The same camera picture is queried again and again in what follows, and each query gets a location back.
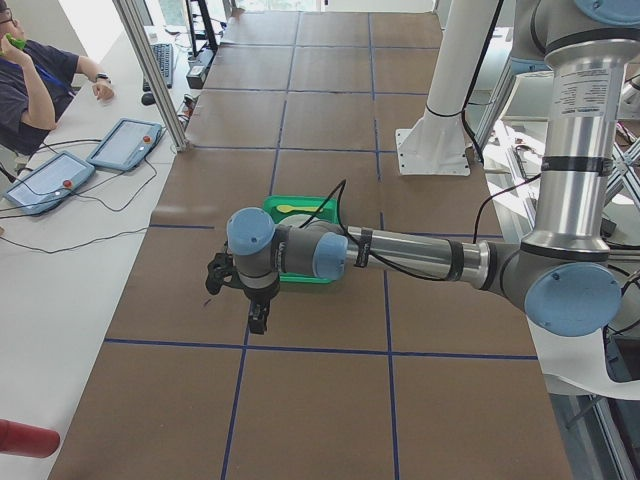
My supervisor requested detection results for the yellow plastic spoon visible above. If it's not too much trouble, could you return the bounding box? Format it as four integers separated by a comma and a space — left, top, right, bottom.
276, 204, 323, 214

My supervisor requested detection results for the blue teach pendant far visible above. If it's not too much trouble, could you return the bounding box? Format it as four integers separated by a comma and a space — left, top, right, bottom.
86, 118, 162, 172

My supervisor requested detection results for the red cylinder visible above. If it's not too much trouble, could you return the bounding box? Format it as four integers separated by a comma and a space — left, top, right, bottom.
1, 419, 61, 458

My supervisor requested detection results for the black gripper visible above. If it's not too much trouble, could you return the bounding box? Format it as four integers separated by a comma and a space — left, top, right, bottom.
205, 244, 280, 334

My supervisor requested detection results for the blue teach pendant near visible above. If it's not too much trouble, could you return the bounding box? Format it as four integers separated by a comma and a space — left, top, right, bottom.
3, 151, 95, 215

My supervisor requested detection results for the black computer mouse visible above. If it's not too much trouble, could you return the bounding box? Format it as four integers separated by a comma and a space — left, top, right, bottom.
141, 92, 156, 106

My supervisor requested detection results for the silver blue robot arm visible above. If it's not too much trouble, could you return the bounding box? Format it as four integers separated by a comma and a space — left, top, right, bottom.
205, 1, 639, 337

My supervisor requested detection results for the white round plate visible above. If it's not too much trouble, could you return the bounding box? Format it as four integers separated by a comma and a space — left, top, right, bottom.
279, 214, 320, 228

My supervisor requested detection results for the black keyboard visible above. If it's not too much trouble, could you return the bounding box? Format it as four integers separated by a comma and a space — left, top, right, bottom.
151, 43, 174, 89

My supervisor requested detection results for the blue teach pendant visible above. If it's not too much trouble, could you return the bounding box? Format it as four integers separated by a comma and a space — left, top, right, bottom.
86, 118, 162, 172
3, 151, 95, 215

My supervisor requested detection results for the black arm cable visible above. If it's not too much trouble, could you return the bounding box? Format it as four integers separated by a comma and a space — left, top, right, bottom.
292, 0, 544, 281

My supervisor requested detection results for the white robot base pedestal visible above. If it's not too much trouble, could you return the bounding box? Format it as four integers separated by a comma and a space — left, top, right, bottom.
396, 0, 503, 176

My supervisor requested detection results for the aluminium frame post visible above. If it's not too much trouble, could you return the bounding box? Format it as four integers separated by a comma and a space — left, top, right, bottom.
112, 0, 190, 152

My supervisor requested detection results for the green plastic tray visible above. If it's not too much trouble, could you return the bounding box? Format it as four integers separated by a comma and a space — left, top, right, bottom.
262, 195, 341, 288

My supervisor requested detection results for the seated person dark shirt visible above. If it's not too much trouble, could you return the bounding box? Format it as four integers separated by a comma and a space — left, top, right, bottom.
1, 2, 114, 156

